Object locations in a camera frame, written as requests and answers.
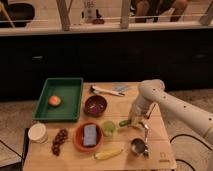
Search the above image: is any green pepper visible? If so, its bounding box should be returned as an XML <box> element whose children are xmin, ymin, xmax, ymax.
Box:
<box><xmin>119</xmin><ymin>120</ymin><xmax>131</xmax><ymax>127</ymax></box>

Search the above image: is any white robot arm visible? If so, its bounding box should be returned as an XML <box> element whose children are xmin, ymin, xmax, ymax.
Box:
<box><xmin>129</xmin><ymin>79</ymin><xmax>213</xmax><ymax>145</ymax></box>

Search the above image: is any wooden block holder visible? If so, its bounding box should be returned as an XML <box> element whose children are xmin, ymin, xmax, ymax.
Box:
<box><xmin>145</xmin><ymin>103</ymin><xmax>156</xmax><ymax>119</ymax></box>

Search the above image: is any metal measuring cup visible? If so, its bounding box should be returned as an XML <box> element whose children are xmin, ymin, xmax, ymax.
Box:
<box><xmin>131</xmin><ymin>122</ymin><xmax>149</xmax><ymax>158</ymax></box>

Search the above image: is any green cup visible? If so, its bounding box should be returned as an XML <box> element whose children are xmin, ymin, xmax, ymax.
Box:
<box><xmin>101</xmin><ymin>121</ymin><xmax>116</xmax><ymax>137</ymax></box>

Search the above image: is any dark red bowl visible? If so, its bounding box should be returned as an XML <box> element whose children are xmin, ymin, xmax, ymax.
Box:
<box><xmin>84</xmin><ymin>95</ymin><xmax>107</xmax><ymax>117</ymax></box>

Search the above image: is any blue sponge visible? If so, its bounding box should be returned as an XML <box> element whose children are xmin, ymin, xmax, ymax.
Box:
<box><xmin>83</xmin><ymin>124</ymin><xmax>97</xmax><ymax>146</ymax></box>

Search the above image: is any yellow corn cob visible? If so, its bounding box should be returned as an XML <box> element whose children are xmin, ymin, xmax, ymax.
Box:
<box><xmin>94</xmin><ymin>148</ymin><xmax>122</xmax><ymax>160</ymax></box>

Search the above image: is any orange plate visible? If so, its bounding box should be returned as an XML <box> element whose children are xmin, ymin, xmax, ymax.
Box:
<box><xmin>72</xmin><ymin>121</ymin><xmax>103</xmax><ymax>153</ymax></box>

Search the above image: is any green plastic tray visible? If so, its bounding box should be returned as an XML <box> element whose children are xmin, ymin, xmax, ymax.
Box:
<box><xmin>33</xmin><ymin>78</ymin><xmax>83</xmax><ymax>122</ymax></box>

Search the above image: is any purple grape bunch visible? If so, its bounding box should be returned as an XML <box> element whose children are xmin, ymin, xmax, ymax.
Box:
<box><xmin>52</xmin><ymin>129</ymin><xmax>68</xmax><ymax>156</ymax></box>

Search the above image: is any orange peach fruit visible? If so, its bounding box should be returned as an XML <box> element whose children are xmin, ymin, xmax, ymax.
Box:
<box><xmin>48</xmin><ymin>95</ymin><xmax>61</xmax><ymax>107</ymax></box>

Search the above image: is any white round container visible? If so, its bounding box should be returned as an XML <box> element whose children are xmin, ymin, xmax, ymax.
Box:
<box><xmin>28</xmin><ymin>123</ymin><xmax>48</xmax><ymax>143</ymax></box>

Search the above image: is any seated person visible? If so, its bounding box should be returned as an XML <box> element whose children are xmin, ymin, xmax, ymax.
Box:
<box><xmin>131</xmin><ymin>0</ymin><xmax>188</xmax><ymax>23</ymax></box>

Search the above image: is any white bottle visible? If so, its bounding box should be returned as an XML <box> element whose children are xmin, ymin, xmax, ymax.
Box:
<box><xmin>83</xmin><ymin>0</ymin><xmax>96</xmax><ymax>23</ymax></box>

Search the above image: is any black chair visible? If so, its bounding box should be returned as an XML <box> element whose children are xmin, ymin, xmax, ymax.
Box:
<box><xmin>0</xmin><ymin>3</ymin><xmax>35</xmax><ymax>28</ymax></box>

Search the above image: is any black cable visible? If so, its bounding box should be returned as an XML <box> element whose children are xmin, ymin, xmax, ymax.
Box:
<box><xmin>169</xmin><ymin>133</ymin><xmax>213</xmax><ymax>171</ymax></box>

